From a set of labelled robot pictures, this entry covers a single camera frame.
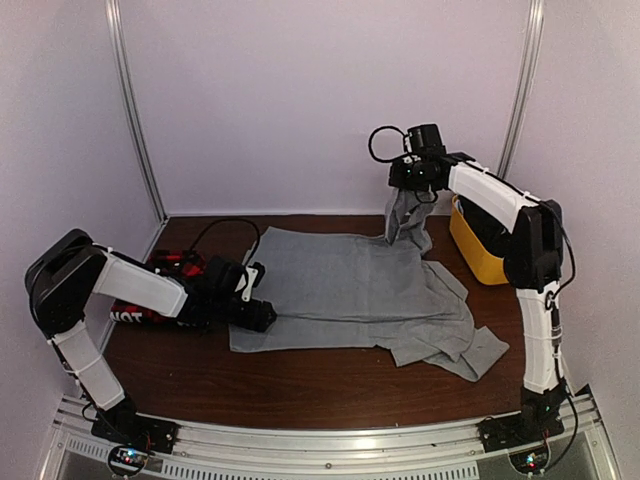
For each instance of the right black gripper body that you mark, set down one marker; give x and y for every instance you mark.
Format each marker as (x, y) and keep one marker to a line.
(410, 179)

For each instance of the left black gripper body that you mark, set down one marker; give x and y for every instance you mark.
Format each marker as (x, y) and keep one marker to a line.
(255, 320)

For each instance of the red black plaid shirt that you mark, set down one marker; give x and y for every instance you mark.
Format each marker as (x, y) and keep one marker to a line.
(158, 291)

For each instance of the grey long sleeve shirt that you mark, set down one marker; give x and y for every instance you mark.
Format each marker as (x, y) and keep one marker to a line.
(356, 291)

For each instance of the yellow plastic basket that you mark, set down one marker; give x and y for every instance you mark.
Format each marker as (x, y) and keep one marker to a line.
(486, 267)

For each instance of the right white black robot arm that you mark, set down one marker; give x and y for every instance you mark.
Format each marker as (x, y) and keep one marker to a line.
(533, 261)

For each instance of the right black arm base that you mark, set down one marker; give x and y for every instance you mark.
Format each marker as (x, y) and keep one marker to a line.
(526, 434)

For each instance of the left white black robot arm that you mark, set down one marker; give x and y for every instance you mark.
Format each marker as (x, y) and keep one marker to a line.
(60, 286)

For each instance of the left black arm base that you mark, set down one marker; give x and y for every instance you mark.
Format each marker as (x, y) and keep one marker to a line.
(136, 438)

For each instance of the black clothes in basket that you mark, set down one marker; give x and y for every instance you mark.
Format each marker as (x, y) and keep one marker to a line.
(493, 236)

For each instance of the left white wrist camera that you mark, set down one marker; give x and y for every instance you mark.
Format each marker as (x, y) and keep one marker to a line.
(251, 278)

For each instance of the right aluminium frame post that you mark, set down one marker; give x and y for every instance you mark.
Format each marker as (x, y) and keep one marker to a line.
(528, 65)

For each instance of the aluminium frame post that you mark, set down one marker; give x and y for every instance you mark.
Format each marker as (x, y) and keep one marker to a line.
(528, 65)
(123, 72)

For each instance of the front aluminium rail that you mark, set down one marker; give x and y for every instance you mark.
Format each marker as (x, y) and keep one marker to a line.
(451, 450)

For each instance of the left aluminium frame post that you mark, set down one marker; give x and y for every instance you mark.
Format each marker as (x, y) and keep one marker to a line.
(123, 72)

